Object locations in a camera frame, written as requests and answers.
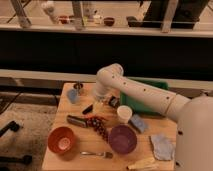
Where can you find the white background mug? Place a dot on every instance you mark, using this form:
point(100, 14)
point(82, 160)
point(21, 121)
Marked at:
point(97, 19)

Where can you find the bunch of dark grapes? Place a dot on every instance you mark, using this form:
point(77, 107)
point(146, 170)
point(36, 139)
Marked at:
point(99, 126)

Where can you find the dark red background bowl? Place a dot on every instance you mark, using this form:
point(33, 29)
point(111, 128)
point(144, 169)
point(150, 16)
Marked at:
point(109, 21)

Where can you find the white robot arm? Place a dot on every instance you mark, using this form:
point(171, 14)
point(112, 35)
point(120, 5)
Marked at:
point(194, 117)

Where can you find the blue cloth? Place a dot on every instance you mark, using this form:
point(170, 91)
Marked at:
point(163, 148)

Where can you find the blue sponge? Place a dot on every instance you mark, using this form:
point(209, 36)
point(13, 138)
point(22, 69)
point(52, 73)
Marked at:
point(138, 123)

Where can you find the light blue cup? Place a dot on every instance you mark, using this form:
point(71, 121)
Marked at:
point(72, 95)

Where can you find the metal fork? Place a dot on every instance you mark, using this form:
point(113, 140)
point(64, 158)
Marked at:
point(102, 154)

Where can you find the red chili pepper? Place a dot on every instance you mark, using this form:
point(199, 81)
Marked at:
point(95, 116)

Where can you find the white plastic cup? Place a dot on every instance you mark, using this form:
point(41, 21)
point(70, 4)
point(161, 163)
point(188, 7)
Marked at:
point(124, 113)

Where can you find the green plastic tray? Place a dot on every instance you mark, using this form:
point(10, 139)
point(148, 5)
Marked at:
point(139, 107)

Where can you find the black floor stand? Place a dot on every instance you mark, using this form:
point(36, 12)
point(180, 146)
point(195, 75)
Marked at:
point(13, 126)

